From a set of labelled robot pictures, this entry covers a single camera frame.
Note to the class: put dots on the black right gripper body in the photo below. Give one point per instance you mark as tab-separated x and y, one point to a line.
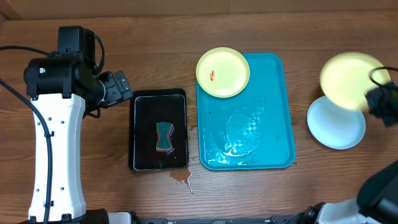
385	99

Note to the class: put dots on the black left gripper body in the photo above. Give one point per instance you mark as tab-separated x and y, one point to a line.
104	94

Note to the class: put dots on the yellow plate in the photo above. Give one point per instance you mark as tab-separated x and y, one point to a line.
346	78
222	72

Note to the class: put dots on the light blue plate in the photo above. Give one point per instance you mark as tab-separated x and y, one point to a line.
333	126

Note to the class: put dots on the orange green sponge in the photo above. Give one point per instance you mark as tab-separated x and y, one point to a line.
164	132

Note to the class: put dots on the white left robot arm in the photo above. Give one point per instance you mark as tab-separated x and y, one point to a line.
63	89

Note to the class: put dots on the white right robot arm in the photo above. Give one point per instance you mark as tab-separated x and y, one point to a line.
377	199

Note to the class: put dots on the black water tray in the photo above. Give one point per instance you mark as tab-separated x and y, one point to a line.
148	107

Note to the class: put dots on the teal plastic tray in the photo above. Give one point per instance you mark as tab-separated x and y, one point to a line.
252	130

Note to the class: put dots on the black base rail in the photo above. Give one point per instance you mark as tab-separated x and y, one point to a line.
132	218

